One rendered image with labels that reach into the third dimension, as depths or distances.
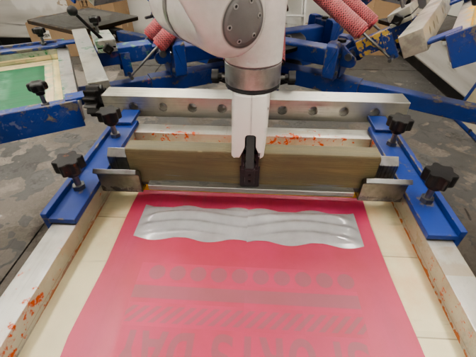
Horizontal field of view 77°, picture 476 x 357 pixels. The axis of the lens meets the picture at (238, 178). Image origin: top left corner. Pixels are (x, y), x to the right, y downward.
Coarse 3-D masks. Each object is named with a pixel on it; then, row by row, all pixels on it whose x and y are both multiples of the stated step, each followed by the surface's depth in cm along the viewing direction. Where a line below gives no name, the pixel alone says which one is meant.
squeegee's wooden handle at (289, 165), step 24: (144, 144) 49; (168, 144) 49; (192, 144) 49; (216, 144) 49; (144, 168) 50; (168, 168) 50; (192, 168) 50; (216, 168) 49; (264, 168) 49; (288, 168) 48; (312, 168) 48; (336, 168) 48; (360, 168) 48
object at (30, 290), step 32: (160, 128) 66; (192, 128) 66; (224, 128) 66; (288, 128) 66; (96, 192) 50; (64, 224) 45; (416, 224) 45; (32, 256) 40; (64, 256) 42; (448, 256) 40; (32, 288) 37; (448, 288) 37; (0, 320) 34; (32, 320) 36; (448, 320) 37; (0, 352) 32
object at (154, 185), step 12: (228, 192) 51; (240, 192) 51; (252, 192) 50; (264, 192) 50; (276, 192) 50; (288, 192) 50; (300, 192) 50; (312, 192) 50; (324, 192) 50; (336, 192) 49; (348, 192) 49
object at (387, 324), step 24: (360, 216) 51; (264, 264) 43; (288, 264) 43; (312, 264) 43; (336, 264) 43; (360, 264) 43; (384, 264) 43; (360, 288) 40; (384, 288) 40; (384, 312) 38; (384, 336) 36; (408, 336) 36
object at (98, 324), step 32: (160, 192) 55; (192, 192) 55; (128, 224) 49; (128, 256) 44; (160, 256) 44; (192, 256) 44; (224, 256) 44; (96, 288) 40; (128, 288) 40; (96, 320) 37; (64, 352) 34; (96, 352) 34
